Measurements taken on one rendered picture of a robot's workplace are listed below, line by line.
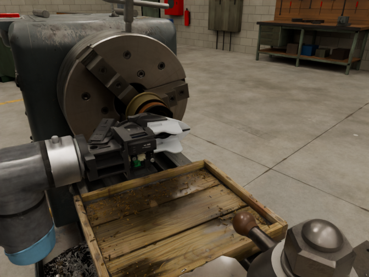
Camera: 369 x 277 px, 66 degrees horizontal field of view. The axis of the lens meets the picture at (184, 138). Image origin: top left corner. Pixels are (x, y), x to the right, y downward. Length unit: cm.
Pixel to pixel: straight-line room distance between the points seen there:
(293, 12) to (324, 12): 72
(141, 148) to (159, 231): 21
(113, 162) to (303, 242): 33
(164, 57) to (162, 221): 38
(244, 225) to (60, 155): 30
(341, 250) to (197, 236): 43
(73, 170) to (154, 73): 36
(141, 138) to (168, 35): 50
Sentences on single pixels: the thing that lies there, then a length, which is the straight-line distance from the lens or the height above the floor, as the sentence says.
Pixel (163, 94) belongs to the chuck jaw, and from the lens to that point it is 67.
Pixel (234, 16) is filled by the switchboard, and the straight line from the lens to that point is 837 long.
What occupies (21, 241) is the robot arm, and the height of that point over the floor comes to 98.
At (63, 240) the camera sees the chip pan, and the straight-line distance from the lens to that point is 116.
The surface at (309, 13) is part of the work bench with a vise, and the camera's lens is 754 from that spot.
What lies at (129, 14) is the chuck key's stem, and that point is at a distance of 72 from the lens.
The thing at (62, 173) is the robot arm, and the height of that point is 107.
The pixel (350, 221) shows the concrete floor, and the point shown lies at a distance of 224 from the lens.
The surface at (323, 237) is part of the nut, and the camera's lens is 19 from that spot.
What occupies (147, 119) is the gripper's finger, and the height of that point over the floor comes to 111.
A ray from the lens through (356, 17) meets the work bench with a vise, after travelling 719.
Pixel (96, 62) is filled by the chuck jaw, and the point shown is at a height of 119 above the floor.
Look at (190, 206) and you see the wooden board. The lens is 66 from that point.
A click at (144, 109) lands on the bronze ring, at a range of 58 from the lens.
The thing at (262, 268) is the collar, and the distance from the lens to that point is 22.
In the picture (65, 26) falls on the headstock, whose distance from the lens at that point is 84.
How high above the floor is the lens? 130
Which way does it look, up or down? 26 degrees down
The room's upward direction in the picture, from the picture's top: straight up
